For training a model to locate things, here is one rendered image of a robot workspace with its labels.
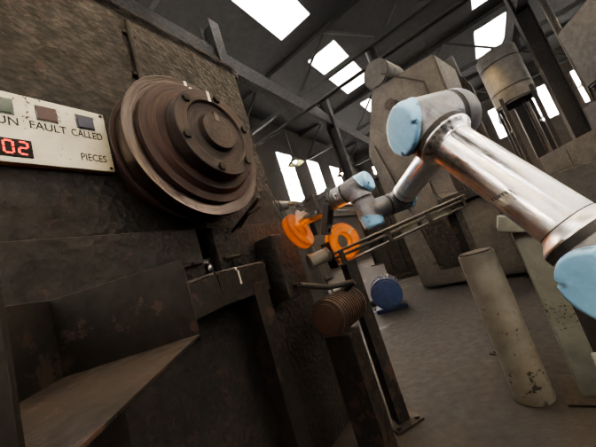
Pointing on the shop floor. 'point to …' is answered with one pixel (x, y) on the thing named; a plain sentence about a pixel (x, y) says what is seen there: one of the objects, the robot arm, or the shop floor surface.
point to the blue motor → (387, 294)
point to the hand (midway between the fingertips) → (297, 226)
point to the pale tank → (513, 93)
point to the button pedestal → (558, 319)
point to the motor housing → (354, 366)
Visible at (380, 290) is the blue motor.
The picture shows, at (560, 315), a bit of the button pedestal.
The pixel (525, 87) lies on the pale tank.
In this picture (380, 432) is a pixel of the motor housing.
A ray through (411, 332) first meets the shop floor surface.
